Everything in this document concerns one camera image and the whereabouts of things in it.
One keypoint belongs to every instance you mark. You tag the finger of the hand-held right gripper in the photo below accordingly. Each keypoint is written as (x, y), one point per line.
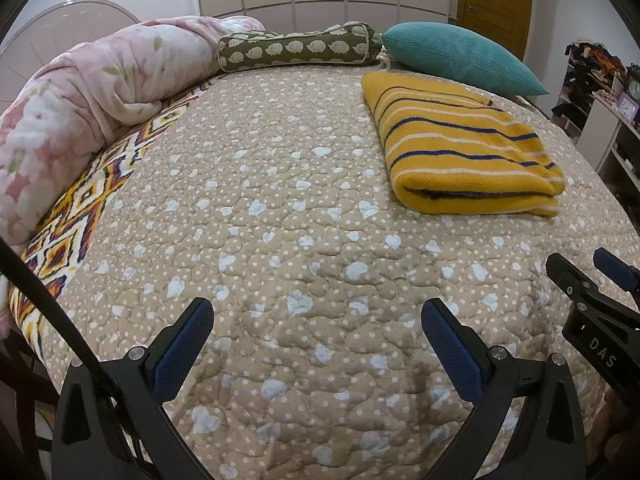
(567, 277)
(617, 270)

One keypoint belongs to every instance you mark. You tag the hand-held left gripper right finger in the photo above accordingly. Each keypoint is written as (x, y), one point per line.
(450, 350)

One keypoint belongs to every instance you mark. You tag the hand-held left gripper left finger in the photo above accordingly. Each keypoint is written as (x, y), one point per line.
(185, 345)

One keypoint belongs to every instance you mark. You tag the yellow striped towel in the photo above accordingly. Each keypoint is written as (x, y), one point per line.
(450, 135)

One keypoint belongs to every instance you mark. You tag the pile of dark clothes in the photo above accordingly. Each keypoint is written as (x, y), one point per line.
(595, 57)

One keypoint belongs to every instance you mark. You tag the white shelf unit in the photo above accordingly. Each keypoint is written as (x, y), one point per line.
(607, 130)

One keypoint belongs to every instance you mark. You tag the purple desk clock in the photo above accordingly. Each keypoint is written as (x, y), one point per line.
(627, 107)

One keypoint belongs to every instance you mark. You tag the colourful zigzag patterned blanket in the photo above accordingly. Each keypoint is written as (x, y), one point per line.
(85, 195)

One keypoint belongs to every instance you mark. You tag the dark round clock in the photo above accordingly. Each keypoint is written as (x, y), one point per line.
(635, 85)

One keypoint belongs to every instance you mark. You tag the beige dotted quilted bedspread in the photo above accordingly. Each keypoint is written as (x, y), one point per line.
(300, 185)

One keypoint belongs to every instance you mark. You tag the pink floral comforter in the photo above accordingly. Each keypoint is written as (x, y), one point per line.
(75, 90)

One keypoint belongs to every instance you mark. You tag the yellow wooden door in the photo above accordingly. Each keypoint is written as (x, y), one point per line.
(495, 0)

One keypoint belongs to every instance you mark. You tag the green hedgehog print bolster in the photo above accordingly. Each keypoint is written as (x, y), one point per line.
(300, 47)

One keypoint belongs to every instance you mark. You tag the pink curved headboard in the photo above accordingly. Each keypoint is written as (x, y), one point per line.
(50, 30)

